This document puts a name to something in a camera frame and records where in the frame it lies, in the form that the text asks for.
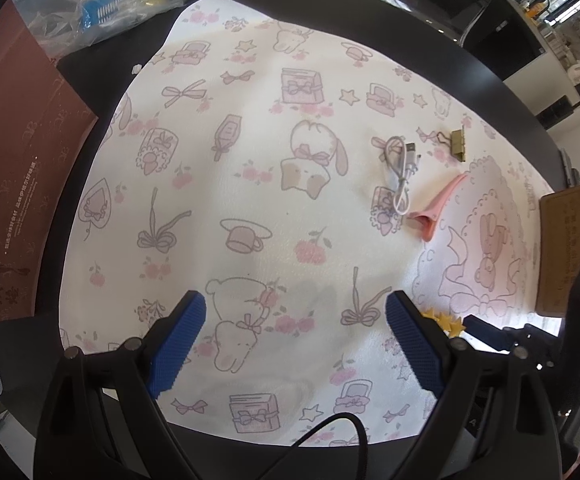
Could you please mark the pink hair clip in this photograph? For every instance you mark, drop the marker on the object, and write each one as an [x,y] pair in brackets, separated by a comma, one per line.
[435,210]

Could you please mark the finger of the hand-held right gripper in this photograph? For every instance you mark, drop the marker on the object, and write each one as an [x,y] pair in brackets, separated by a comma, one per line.
[482,331]

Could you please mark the white printed cloth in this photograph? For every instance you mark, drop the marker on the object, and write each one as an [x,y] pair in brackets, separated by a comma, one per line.
[270,210]

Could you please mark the blue white packet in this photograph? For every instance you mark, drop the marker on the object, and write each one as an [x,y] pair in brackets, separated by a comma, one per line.
[110,2]

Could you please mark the brown paper bag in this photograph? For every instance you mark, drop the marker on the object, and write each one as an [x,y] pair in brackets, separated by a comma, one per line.
[15,160]

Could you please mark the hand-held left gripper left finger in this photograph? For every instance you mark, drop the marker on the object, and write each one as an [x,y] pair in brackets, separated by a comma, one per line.
[177,345]

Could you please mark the transparent acrylic chair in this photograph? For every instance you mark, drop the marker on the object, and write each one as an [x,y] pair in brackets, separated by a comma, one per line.
[420,5]

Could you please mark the white kitchen counter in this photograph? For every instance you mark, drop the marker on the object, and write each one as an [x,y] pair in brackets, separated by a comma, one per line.
[545,65]

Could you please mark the cardboard box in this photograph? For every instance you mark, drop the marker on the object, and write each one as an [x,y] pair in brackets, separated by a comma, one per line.
[565,240]

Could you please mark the yellow star hair clip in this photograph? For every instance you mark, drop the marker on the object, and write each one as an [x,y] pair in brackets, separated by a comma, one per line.
[450,324]

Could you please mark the gold binder clip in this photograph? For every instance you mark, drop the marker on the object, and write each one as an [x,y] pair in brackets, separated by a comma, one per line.
[457,145]

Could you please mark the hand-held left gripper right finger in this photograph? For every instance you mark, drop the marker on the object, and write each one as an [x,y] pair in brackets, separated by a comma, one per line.
[415,345]

